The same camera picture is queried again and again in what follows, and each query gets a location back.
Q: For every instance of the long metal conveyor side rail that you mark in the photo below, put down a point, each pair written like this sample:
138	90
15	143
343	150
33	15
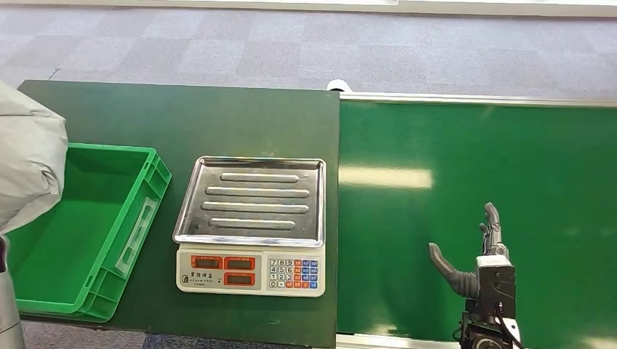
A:
482	99

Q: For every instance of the grey red-printed poly mailer package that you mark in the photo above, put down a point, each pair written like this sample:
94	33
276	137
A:
29	154

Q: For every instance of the green conveyor belt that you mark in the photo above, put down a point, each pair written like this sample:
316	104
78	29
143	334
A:
530	183

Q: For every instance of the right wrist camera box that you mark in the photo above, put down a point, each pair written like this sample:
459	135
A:
496	284

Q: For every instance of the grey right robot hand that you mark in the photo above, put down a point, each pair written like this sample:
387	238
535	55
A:
460	282

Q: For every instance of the white electronic scale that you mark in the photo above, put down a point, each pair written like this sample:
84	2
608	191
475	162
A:
250	272

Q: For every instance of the white conveyor roller end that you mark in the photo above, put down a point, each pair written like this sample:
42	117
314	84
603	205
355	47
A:
338	85

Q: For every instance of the green plastic crate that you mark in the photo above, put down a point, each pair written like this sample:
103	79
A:
87	231

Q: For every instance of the steel weighing tray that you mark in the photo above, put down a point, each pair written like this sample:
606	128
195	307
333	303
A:
250	202

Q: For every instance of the short metal conveyor side rail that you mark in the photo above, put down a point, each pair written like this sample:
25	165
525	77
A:
395	342

